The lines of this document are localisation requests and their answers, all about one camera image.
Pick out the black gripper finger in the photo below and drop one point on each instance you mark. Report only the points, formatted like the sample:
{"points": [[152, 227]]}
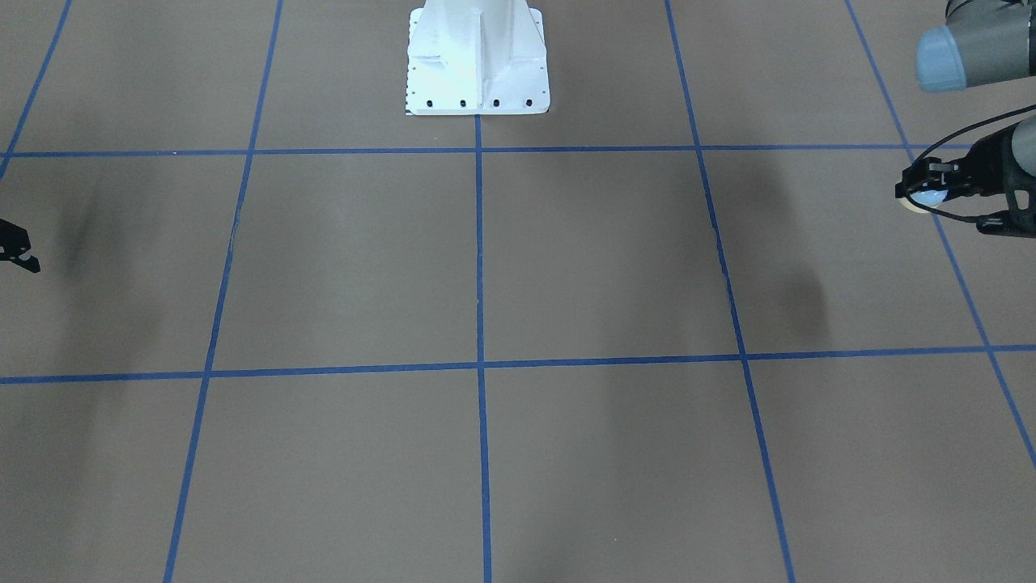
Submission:
{"points": [[16, 247]]}

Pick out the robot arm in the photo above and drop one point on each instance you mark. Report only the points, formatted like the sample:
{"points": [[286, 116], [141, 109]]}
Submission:
{"points": [[981, 43]]}

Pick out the blue call bell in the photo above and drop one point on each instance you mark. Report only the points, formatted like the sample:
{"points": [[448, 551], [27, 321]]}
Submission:
{"points": [[923, 201]]}

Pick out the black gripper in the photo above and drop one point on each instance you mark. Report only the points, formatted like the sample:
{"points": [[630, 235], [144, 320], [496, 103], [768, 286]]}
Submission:
{"points": [[984, 167]]}

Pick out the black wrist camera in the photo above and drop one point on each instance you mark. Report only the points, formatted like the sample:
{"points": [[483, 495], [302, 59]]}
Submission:
{"points": [[1018, 220]]}

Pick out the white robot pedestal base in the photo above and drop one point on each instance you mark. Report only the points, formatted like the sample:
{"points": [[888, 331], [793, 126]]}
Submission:
{"points": [[476, 58]]}

